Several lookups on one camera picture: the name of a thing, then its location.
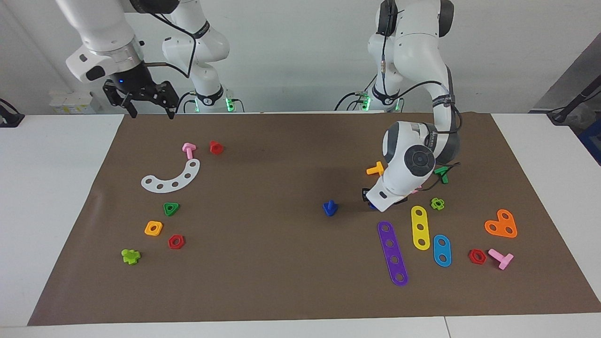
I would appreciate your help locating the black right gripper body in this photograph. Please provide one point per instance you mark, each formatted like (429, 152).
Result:
(134, 82)

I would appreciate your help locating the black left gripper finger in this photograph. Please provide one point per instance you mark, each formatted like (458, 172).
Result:
(401, 200)
(366, 194)

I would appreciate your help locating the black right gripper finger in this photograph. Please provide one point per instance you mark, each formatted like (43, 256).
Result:
(170, 96)
(115, 94)

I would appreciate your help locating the blue plastic screw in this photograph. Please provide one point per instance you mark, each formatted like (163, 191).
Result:
(330, 208)

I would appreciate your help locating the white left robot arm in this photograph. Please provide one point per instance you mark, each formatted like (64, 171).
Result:
(413, 159)

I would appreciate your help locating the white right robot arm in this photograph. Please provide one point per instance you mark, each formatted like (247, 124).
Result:
(103, 28)

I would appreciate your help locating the orange plastic screw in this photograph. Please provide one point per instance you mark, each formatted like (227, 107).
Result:
(375, 169)

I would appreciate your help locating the yellow three-hole plastic strip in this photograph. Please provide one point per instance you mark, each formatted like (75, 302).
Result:
(419, 220)

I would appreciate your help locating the light green cross nut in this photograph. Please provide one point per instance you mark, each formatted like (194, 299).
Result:
(433, 203)

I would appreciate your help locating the white boxes stack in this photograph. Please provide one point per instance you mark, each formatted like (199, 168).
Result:
(70, 102)

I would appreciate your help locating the dark green plastic screw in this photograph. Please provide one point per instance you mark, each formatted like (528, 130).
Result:
(443, 178)

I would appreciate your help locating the purple four-hole plastic strip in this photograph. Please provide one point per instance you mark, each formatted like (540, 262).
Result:
(393, 252)

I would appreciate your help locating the pink plastic screw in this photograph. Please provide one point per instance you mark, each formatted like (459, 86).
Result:
(503, 260)
(188, 150)

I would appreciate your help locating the blue two-hole plastic strip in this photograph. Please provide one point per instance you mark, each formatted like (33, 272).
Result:
(442, 250)

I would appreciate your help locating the red plastic screw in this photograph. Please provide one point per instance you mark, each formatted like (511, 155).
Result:
(216, 148)

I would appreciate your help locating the white curved five-hole plate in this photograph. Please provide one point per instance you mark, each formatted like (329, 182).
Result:
(181, 180)

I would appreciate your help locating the red hexagonal plastic nut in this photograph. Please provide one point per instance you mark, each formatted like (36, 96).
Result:
(171, 243)
(471, 258)

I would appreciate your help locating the orange heart-shaped plastic plate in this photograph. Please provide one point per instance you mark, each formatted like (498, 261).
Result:
(501, 224)

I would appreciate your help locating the brown table mat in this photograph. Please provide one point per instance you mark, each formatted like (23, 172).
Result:
(281, 263)

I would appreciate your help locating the green triangular plastic nut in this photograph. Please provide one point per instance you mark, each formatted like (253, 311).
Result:
(166, 205)

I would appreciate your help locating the orange square plastic nut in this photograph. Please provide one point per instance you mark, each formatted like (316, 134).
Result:
(148, 230)

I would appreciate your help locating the light green cross-head screw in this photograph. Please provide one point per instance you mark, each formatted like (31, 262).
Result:
(130, 256)

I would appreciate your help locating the black stand pole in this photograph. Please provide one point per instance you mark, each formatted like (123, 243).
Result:
(575, 101)

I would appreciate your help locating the blue crate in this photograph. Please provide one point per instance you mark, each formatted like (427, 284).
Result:
(592, 141)

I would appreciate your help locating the black desk mount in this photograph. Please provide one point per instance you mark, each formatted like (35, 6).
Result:
(9, 117)

